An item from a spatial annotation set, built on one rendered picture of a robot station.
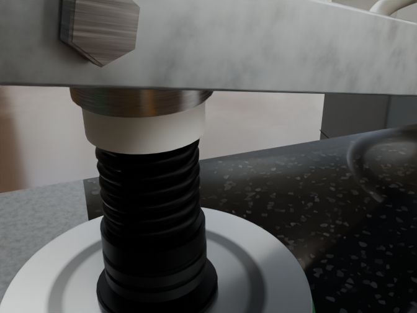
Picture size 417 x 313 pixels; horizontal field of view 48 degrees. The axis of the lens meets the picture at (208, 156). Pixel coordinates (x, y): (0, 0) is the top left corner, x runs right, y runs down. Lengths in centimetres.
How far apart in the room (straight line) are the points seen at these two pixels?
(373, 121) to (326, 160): 91
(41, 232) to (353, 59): 31
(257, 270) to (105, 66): 22
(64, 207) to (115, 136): 26
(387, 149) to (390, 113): 80
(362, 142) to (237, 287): 34
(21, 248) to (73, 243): 7
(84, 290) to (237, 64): 20
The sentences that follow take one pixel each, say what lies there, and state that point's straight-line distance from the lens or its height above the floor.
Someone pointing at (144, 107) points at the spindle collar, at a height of 103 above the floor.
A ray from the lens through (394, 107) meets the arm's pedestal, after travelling 142.
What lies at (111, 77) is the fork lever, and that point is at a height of 105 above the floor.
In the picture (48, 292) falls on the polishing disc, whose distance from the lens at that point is 36.
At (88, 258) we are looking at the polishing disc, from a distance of 38.
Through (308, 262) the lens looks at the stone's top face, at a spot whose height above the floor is 85.
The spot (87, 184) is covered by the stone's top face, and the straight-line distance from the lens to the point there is 53.
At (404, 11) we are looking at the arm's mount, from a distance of 139.
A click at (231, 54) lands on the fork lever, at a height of 105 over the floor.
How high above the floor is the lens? 111
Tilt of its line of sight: 27 degrees down
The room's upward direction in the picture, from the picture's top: 1 degrees counter-clockwise
